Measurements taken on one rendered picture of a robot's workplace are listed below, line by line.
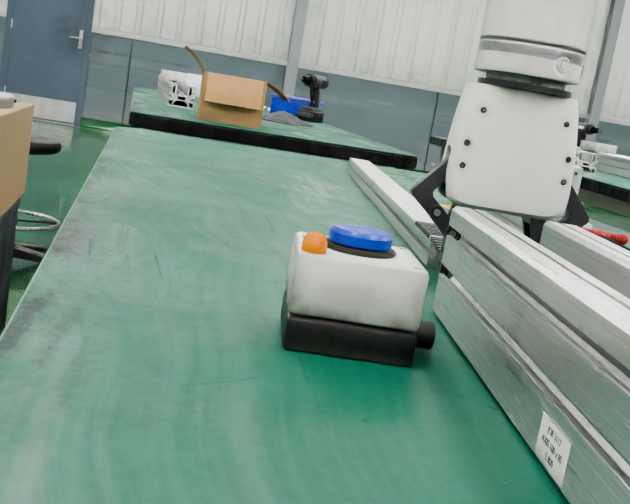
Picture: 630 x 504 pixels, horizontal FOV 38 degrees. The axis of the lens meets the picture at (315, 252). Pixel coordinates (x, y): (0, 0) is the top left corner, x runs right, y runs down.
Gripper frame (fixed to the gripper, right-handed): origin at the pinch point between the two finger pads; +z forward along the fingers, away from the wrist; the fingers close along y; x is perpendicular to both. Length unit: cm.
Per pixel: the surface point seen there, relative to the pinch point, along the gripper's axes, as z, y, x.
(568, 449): 0.8, 4.9, 36.9
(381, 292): -1.4, 11.6, 21.1
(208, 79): -10, 40, -215
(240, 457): 3.0, 18.7, 37.5
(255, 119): 0, 24, -218
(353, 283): -1.6, 13.3, 21.1
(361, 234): -4.2, 13.1, 18.9
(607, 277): -4.1, -2.3, 19.2
